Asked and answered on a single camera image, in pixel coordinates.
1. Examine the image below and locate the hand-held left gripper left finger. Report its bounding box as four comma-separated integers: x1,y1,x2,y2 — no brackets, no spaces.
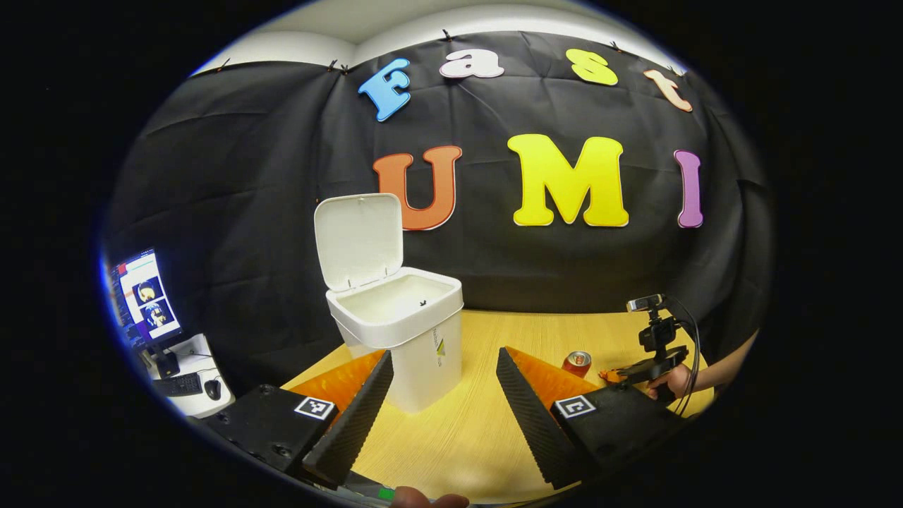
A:
201,349,394,489

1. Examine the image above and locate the black cable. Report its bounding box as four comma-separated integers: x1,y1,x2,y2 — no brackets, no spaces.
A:
663,295,701,417

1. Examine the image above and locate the computer monitor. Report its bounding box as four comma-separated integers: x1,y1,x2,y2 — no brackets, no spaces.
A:
106,247,183,350

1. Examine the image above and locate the white side table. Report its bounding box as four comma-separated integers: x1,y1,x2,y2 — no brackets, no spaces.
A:
138,333,236,419

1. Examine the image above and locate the black keyboard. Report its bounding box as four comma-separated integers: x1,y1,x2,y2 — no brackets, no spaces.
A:
152,372,204,398

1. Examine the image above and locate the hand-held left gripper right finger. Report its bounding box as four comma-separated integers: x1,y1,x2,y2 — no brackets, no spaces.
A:
496,346,681,489

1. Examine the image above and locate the black backdrop cloth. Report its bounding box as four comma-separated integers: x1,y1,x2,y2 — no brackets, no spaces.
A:
102,30,773,396

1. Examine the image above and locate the white desktop garbage bin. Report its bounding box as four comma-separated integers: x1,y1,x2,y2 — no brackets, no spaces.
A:
314,193,464,413

